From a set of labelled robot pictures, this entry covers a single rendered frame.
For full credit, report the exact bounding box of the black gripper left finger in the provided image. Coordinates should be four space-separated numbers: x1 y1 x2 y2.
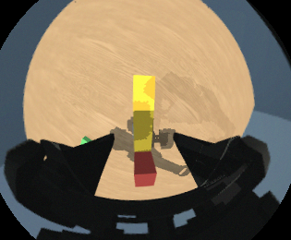
40 132 115 195

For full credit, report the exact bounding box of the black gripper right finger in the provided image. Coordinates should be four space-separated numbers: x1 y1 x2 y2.
174 132 241 187

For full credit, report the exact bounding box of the yellow bar with red block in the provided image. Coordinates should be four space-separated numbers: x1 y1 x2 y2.
133 76 157 187

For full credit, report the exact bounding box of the green rectangular block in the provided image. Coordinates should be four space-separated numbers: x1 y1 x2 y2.
81 136 92 145

